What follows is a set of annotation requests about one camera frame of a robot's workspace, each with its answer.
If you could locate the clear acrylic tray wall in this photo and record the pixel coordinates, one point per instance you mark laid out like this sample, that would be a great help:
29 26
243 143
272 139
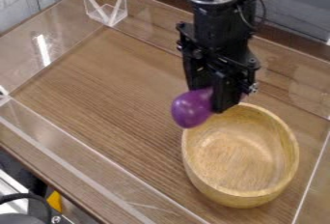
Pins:
102 188

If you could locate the purple toy eggplant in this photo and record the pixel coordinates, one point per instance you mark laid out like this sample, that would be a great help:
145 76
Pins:
191 108

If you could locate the yellow sticker tag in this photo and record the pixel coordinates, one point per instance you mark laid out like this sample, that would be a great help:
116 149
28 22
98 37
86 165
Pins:
53 200

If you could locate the light wooden bowl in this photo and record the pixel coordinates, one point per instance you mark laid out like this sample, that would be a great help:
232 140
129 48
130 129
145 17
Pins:
240 156

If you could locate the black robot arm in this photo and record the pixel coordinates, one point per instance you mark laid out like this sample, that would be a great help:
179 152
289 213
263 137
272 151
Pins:
217 61

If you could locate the clear acrylic corner bracket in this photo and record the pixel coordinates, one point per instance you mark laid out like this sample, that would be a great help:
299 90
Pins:
106 14

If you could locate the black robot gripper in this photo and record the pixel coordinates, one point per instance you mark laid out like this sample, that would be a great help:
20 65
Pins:
213 46

